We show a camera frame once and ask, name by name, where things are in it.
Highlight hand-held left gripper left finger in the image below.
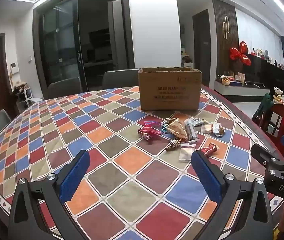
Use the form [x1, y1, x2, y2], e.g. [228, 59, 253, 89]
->
[8, 150, 90, 240]

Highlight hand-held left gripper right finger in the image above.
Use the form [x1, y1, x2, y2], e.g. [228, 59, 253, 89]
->
[191, 151, 273, 240]

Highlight red snack bar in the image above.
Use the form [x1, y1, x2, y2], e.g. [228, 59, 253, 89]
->
[199, 142, 219, 157]

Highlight clear plastic snack packet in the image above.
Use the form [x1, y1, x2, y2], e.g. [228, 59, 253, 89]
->
[179, 142, 197, 162]

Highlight brown striped candy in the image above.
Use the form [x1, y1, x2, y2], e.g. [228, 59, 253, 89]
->
[165, 139, 182, 152]

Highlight silver snack packet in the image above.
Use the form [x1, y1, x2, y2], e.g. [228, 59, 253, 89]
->
[184, 117, 199, 144]

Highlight white beige snack packet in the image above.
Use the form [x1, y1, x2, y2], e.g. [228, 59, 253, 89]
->
[201, 122, 221, 133]

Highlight tan triangular snack packet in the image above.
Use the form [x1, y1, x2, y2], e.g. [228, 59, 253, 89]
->
[166, 117, 190, 140]

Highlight red pink candy wrapper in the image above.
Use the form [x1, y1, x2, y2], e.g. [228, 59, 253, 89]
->
[137, 121, 161, 140]

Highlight brown cardboard box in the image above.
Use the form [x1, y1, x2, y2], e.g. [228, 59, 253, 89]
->
[138, 67, 202, 111]

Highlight dark wooden chair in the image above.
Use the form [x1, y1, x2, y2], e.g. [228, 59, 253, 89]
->
[253, 102, 284, 155]

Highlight green cloth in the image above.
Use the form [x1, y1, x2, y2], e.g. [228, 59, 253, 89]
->
[253, 93, 275, 120]

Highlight white gold ornament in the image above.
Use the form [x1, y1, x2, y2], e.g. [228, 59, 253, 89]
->
[273, 86, 284, 105]

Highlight colourful checkered tablecloth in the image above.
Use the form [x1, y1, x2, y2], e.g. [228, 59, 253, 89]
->
[0, 84, 284, 240]

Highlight low white cabinet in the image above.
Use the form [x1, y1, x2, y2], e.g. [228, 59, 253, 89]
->
[214, 79, 272, 97]

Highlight black sideboard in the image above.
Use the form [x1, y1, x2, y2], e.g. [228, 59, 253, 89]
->
[247, 52, 284, 83]

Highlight small white shelf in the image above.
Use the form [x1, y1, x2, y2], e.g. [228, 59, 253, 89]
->
[16, 86, 44, 105]

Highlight red bow balloon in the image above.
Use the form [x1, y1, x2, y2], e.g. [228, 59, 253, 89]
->
[229, 41, 252, 67]

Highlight dark hallway door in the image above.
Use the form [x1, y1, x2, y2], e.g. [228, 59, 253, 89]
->
[193, 9, 211, 87]

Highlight slatted wooden cabinet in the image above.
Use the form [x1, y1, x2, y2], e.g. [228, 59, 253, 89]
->
[212, 0, 240, 80]

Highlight glass sliding door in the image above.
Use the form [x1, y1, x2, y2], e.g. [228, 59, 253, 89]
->
[33, 0, 85, 98]

